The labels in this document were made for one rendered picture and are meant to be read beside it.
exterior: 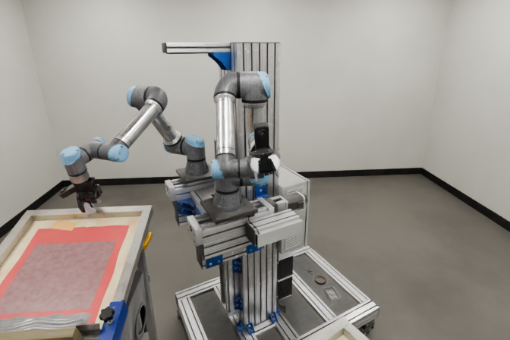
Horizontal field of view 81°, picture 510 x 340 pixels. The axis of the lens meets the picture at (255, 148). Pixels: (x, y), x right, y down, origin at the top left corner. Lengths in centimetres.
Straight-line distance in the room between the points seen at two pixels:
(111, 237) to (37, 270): 28
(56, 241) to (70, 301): 33
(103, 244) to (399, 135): 462
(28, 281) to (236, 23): 374
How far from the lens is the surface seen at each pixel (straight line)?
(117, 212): 158
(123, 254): 144
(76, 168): 145
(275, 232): 150
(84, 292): 139
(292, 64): 451
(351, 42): 474
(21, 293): 151
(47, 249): 161
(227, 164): 112
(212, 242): 151
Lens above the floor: 199
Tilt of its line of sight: 18 degrees down
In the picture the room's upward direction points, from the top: 1 degrees counter-clockwise
